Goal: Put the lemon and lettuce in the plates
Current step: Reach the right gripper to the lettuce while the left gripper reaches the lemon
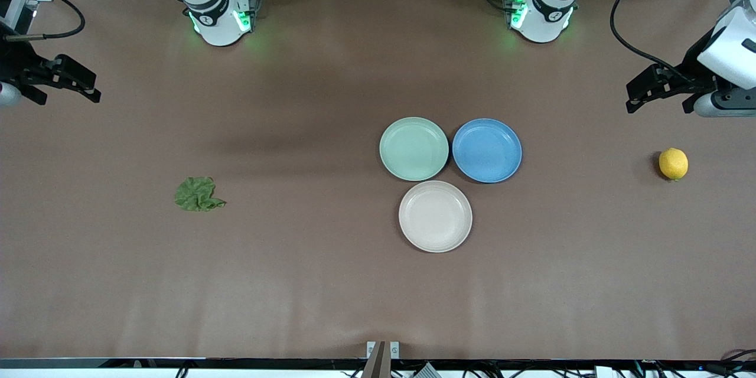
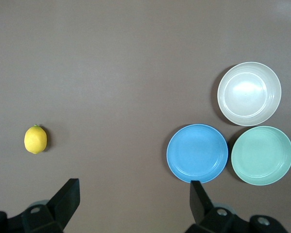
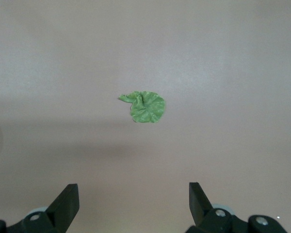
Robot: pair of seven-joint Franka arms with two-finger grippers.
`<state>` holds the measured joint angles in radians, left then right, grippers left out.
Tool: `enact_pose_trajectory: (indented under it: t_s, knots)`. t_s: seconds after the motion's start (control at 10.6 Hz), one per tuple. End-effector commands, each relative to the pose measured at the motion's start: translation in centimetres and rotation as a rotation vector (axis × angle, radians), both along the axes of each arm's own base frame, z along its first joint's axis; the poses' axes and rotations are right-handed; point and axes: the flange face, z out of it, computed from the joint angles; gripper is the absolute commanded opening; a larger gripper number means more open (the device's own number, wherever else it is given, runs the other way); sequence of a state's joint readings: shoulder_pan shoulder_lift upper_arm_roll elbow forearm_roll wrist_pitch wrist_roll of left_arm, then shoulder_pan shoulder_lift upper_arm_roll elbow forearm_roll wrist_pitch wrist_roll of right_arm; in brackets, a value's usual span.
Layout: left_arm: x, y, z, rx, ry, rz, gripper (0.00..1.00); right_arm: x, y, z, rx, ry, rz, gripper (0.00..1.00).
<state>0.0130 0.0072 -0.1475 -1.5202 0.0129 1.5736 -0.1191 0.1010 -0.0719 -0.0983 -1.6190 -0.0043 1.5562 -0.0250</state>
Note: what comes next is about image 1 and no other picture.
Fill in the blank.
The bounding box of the yellow lemon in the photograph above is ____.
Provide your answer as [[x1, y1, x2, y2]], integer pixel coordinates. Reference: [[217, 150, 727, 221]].
[[659, 148, 689, 181]]

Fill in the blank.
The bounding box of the green lettuce leaf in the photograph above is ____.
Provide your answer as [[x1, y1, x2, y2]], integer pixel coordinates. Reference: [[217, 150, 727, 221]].
[[174, 176, 227, 212]]

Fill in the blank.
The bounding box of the blue round plate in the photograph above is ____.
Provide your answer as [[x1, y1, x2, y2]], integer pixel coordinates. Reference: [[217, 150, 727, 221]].
[[452, 118, 523, 184]]

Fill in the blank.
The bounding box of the light green round plate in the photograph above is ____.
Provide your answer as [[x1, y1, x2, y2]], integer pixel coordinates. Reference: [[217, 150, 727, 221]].
[[379, 117, 449, 182]]

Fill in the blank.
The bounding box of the beige round plate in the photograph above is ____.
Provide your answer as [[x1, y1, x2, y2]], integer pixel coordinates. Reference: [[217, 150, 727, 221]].
[[399, 181, 473, 253]]

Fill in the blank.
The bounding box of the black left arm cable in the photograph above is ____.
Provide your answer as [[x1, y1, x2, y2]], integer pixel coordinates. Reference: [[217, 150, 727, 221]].
[[610, 0, 705, 82]]

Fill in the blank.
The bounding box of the grey metal camera bracket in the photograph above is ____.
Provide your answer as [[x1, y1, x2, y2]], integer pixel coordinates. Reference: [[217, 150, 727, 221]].
[[361, 341, 401, 378]]

